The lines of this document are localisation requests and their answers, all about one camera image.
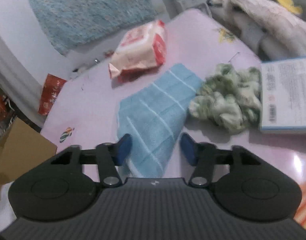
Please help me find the light blue towel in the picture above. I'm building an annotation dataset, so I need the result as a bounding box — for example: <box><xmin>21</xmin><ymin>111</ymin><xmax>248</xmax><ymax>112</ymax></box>
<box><xmin>117</xmin><ymin>64</ymin><xmax>202</xmax><ymax>178</ymax></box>

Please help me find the green white scrunchie cloth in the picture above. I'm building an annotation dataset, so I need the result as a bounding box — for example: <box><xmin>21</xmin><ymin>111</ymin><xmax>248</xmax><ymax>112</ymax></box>
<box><xmin>189</xmin><ymin>63</ymin><xmax>262</xmax><ymax>134</ymax></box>

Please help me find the cardboard box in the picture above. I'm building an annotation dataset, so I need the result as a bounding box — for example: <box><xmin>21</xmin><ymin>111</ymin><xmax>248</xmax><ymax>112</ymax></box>
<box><xmin>0</xmin><ymin>118</ymin><xmax>57</xmax><ymax>191</ymax></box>

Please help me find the red plastic bag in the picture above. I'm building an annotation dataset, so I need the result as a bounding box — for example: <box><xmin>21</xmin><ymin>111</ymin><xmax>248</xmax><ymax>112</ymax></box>
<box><xmin>38</xmin><ymin>74</ymin><xmax>67</xmax><ymax>116</ymax></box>

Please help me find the blue white paper box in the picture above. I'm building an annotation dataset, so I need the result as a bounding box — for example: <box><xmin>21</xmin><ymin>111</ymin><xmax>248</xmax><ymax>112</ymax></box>
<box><xmin>260</xmin><ymin>57</ymin><xmax>306</xmax><ymax>133</ymax></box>

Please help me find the pink wet wipes pack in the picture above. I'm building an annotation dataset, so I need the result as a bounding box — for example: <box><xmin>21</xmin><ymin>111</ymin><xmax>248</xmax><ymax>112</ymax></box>
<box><xmin>109</xmin><ymin>20</ymin><xmax>167</xmax><ymax>79</ymax></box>

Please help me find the white curtain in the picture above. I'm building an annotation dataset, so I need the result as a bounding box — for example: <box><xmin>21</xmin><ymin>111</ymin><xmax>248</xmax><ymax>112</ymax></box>
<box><xmin>0</xmin><ymin>37</ymin><xmax>45</xmax><ymax>128</ymax></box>

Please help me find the white rolled blanket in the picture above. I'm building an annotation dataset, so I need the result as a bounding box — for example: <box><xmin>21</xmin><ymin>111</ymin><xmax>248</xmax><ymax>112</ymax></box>
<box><xmin>209</xmin><ymin>0</ymin><xmax>306</xmax><ymax>60</ymax></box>

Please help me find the white water dispenser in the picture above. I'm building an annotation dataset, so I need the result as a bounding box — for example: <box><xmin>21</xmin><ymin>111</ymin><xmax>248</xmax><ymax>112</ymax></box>
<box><xmin>174</xmin><ymin>0</ymin><xmax>212</xmax><ymax>17</ymax></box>

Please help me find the floral blue wall cloth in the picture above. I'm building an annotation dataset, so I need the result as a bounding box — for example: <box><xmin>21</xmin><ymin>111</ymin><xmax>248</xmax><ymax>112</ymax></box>
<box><xmin>28</xmin><ymin>0</ymin><xmax>156</xmax><ymax>55</ymax></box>

